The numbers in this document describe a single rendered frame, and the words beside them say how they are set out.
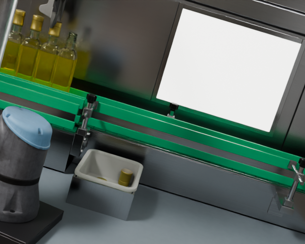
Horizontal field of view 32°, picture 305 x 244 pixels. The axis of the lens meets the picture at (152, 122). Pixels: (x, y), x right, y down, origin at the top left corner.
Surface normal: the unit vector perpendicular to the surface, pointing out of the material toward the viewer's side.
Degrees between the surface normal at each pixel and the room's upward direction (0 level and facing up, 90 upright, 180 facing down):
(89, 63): 90
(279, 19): 90
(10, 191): 72
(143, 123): 90
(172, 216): 0
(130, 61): 90
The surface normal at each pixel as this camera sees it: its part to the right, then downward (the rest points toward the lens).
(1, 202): 0.05, -0.04
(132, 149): -0.08, 0.25
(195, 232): 0.28, -0.92
